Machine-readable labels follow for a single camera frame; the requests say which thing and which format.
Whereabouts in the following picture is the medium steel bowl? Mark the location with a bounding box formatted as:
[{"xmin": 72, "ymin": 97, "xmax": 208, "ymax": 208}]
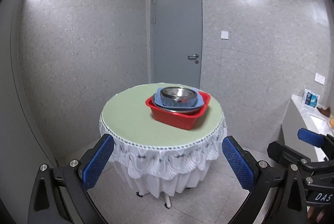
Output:
[{"xmin": 151, "ymin": 94, "xmax": 204, "ymax": 113}]

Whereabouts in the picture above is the person's right hand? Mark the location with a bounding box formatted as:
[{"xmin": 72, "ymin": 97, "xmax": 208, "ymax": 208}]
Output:
[{"xmin": 307, "ymin": 207, "xmax": 326, "ymax": 224}]

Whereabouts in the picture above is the white counter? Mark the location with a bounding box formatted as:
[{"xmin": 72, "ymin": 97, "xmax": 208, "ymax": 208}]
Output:
[{"xmin": 281, "ymin": 95, "xmax": 333, "ymax": 162}]

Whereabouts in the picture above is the blue white package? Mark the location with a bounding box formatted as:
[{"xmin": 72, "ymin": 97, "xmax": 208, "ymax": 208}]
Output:
[{"xmin": 302, "ymin": 89, "xmax": 320, "ymax": 108}]

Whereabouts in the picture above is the red plastic basin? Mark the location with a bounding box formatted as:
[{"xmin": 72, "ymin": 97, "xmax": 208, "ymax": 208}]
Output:
[{"xmin": 145, "ymin": 91, "xmax": 211, "ymax": 130}]

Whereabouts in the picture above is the green round tablecloth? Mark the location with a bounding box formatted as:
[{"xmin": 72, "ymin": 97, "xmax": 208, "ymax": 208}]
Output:
[{"xmin": 99, "ymin": 83, "xmax": 227, "ymax": 198}]

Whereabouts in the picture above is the small shiny steel bowl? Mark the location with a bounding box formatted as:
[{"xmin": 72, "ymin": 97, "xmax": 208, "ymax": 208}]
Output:
[{"xmin": 159, "ymin": 86, "xmax": 197, "ymax": 107}]

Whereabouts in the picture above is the grey door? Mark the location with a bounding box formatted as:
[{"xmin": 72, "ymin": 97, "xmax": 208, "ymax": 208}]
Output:
[{"xmin": 151, "ymin": 0, "xmax": 203, "ymax": 88}]

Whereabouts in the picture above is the white wall socket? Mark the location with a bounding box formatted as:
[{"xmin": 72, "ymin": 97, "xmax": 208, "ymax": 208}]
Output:
[{"xmin": 314, "ymin": 73, "xmax": 325, "ymax": 85}]

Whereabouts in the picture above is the metal door handle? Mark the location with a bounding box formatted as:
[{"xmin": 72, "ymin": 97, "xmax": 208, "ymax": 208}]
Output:
[{"xmin": 187, "ymin": 54, "xmax": 199, "ymax": 60}]

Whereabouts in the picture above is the white wall switch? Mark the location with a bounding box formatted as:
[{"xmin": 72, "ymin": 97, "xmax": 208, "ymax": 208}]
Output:
[{"xmin": 221, "ymin": 31, "xmax": 229, "ymax": 40}]

